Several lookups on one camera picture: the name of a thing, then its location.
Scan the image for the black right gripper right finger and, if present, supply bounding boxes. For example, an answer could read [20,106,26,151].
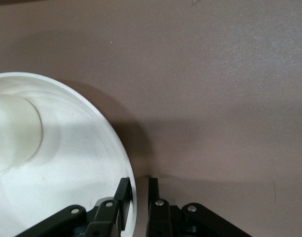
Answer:
[146,177,253,237]

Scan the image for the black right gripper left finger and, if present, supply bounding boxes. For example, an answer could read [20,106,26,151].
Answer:
[20,177,132,237]

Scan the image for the round cream plate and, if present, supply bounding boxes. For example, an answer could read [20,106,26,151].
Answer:
[0,72,138,237]

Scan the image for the small white bun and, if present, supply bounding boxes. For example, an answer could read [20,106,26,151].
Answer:
[0,95,44,173]

